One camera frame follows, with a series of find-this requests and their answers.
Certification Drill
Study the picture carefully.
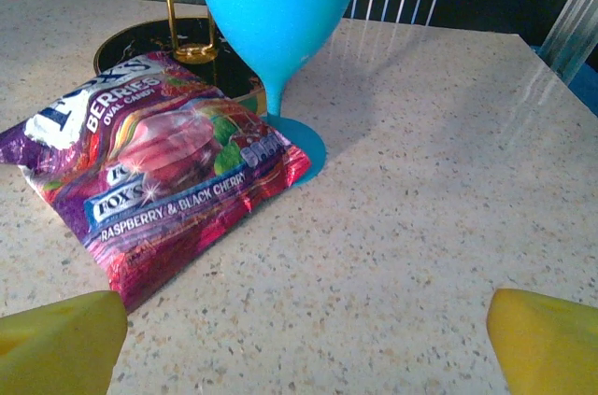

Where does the aluminium frame post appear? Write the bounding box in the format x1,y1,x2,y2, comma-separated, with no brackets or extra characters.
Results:
536,0,598,86

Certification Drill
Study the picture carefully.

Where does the gold wire glass rack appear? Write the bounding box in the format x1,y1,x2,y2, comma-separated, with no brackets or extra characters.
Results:
92,0,270,119

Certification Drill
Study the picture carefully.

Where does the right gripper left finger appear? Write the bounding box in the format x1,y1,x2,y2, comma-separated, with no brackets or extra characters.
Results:
0,290,129,395

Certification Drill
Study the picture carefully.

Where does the blue wine glass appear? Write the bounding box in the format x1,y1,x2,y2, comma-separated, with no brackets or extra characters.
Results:
189,0,367,189

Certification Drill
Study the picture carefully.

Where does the purple candy bag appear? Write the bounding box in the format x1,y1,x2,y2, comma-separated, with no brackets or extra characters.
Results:
0,51,313,314

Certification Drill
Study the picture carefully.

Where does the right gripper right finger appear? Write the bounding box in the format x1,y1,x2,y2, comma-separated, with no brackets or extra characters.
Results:
485,288,598,395

